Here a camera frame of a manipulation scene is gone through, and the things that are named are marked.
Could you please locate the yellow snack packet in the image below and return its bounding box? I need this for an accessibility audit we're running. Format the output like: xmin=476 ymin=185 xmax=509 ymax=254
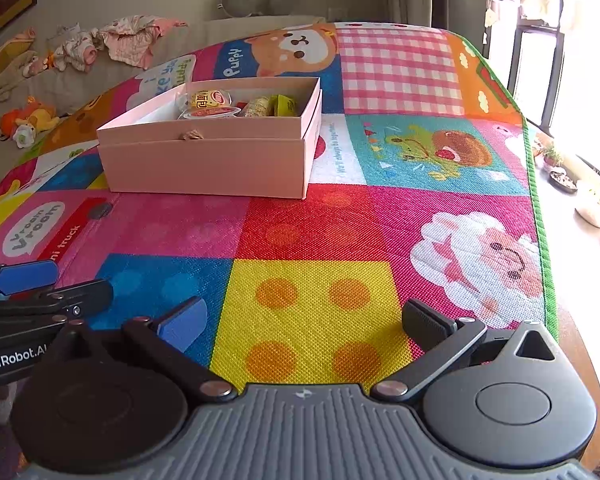
xmin=270 ymin=94 xmax=301 ymax=117

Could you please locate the small potted plant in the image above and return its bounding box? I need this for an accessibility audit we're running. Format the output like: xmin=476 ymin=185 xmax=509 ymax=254
xmin=532 ymin=140 xmax=564 ymax=171

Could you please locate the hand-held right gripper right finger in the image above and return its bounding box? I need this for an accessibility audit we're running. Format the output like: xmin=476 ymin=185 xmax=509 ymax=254
xmin=370 ymin=299 xmax=571 ymax=404

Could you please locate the colourful cartoon play mat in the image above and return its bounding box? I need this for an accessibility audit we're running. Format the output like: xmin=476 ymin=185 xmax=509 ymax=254
xmin=0 ymin=21 xmax=560 ymax=377

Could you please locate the pink floral baby cloth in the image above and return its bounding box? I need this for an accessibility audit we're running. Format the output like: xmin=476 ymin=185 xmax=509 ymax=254
xmin=97 ymin=16 xmax=189 ymax=70

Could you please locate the white pink baby garment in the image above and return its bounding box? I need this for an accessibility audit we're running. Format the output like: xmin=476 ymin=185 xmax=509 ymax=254
xmin=46 ymin=24 xmax=101 ymax=72

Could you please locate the rice cracker bar packet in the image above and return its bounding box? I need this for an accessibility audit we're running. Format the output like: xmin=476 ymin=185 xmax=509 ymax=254
xmin=240 ymin=95 xmax=276 ymax=118

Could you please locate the pink cardboard box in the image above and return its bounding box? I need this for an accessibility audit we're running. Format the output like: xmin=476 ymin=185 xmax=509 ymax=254
xmin=96 ymin=76 xmax=324 ymax=200

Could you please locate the white plant pot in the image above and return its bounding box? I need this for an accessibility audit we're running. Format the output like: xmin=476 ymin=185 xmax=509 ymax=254
xmin=575 ymin=180 xmax=600 ymax=229

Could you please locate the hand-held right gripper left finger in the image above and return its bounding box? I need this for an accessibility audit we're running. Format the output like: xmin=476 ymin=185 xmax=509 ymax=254
xmin=55 ymin=296 xmax=238 ymax=404

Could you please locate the black window frame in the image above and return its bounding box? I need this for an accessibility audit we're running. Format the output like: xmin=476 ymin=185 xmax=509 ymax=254
xmin=510 ymin=25 xmax=566 ymax=132

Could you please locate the jelly cup red white lid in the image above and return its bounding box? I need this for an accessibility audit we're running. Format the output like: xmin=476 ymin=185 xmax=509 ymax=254
xmin=182 ymin=105 xmax=244 ymax=120

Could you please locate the burger shaped bun packet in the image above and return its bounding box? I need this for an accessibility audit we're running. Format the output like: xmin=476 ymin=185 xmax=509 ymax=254
xmin=187 ymin=87 xmax=234 ymax=111

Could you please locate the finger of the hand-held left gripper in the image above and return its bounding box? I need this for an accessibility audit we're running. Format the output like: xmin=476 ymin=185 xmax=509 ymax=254
xmin=0 ymin=259 xmax=60 ymax=296
xmin=0 ymin=279 xmax=114 ymax=319

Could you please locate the dark shallow plant dish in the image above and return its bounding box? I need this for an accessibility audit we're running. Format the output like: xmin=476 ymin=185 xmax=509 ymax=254
xmin=549 ymin=170 xmax=579 ymax=194

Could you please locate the orange plush toy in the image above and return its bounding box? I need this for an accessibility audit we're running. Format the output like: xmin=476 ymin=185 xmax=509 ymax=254
xmin=0 ymin=96 xmax=61 ymax=150

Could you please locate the pink baby blanket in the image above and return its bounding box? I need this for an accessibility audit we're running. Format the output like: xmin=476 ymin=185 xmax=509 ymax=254
xmin=0 ymin=27 xmax=36 ymax=92

